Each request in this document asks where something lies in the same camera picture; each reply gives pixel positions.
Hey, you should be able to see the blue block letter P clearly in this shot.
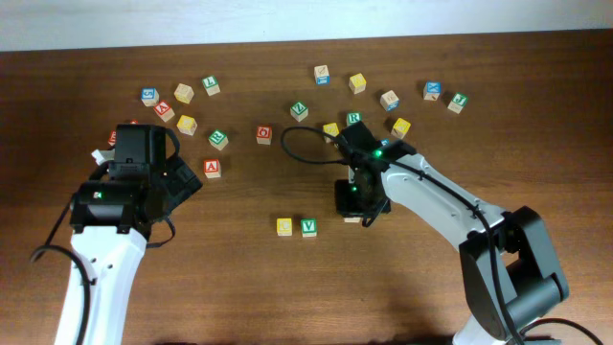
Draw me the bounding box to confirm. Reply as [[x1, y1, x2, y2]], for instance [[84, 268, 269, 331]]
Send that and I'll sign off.
[[343, 217, 362, 223]]

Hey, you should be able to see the blue block digit 5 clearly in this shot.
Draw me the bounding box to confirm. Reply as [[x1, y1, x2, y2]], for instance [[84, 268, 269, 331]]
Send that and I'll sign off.
[[140, 87, 160, 107]]

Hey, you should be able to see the wood block blue D side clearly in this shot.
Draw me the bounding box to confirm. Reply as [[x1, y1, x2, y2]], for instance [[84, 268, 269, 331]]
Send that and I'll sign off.
[[379, 90, 399, 111]]

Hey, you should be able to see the red block letter A upper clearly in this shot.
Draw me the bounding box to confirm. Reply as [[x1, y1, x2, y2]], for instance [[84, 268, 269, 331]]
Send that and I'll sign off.
[[153, 101, 175, 123]]

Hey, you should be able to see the blue block letter X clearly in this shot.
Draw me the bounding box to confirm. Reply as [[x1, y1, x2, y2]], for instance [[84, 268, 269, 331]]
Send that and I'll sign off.
[[422, 80, 442, 101]]

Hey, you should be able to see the green block letter Z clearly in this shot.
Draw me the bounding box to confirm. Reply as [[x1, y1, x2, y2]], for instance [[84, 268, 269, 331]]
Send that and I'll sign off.
[[290, 102, 308, 122]]

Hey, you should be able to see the red block letter A lower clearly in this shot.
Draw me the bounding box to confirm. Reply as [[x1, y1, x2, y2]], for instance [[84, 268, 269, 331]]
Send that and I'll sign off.
[[203, 159, 222, 179]]

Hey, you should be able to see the yellow block cluster left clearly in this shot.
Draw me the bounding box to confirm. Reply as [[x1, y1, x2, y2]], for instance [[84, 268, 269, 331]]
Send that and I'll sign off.
[[323, 123, 339, 144]]

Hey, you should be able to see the wood block blue side top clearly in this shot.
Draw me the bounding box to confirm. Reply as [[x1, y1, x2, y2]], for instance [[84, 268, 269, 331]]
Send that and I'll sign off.
[[314, 65, 330, 85]]

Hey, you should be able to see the yellow block top right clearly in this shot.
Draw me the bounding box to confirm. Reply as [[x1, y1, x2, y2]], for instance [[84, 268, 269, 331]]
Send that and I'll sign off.
[[349, 73, 367, 94]]

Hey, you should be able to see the plain wood yellow-side block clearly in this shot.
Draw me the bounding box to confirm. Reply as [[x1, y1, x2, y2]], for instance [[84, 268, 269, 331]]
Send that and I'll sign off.
[[173, 83, 194, 104]]

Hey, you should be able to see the green block letter L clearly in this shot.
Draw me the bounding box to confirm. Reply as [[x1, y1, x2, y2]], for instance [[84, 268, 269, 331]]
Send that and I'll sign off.
[[202, 76, 220, 96]]

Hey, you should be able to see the green block letter V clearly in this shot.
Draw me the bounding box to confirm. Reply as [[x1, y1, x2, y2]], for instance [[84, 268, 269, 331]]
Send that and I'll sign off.
[[301, 218, 318, 238]]

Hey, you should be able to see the red block letter a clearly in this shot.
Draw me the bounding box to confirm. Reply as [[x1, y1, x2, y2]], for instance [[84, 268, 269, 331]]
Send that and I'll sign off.
[[153, 101, 175, 123], [203, 159, 222, 179]]

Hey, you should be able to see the red block letter M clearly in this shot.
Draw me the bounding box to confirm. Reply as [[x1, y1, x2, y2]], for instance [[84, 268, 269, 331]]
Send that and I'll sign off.
[[108, 130, 117, 147]]

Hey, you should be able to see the green block letter r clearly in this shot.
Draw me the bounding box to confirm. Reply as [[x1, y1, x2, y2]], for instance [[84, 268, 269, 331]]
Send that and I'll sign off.
[[208, 129, 229, 150], [346, 112, 362, 126]]

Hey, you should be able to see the yellow block upper left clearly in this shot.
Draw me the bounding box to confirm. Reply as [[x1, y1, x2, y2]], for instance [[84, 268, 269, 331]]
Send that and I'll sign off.
[[177, 115, 197, 136]]

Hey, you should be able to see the green block letter J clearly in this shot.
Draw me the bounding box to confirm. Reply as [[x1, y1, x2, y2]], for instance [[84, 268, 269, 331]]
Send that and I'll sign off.
[[447, 93, 469, 114]]

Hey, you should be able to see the red block letter O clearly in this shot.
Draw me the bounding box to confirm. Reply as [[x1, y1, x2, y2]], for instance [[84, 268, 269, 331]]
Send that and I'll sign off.
[[256, 126, 272, 145]]

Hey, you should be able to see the yellow block letter C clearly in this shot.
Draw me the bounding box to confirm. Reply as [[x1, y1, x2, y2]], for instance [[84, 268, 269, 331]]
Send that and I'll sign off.
[[276, 218, 293, 237]]

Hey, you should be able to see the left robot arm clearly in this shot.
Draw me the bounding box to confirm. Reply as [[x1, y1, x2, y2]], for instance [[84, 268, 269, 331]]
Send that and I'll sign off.
[[55, 125, 202, 344]]

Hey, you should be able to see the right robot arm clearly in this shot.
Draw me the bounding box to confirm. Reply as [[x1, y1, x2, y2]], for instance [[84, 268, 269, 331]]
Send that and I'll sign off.
[[336, 122, 570, 344]]

